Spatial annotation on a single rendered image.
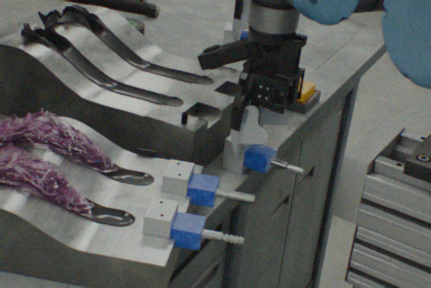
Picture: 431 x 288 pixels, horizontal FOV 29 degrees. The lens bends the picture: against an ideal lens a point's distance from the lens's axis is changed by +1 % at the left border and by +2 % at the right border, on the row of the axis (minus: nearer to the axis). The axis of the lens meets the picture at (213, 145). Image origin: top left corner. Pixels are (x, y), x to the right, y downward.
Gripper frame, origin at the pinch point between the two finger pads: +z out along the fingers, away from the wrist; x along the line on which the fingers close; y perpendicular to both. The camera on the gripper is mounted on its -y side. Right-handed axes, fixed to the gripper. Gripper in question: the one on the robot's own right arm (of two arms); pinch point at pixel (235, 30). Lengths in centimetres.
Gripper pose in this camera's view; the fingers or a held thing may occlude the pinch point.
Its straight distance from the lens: 182.3
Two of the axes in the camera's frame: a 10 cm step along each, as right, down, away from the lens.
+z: -1.0, 8.8, 4.7
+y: 9.9, 1.4, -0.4
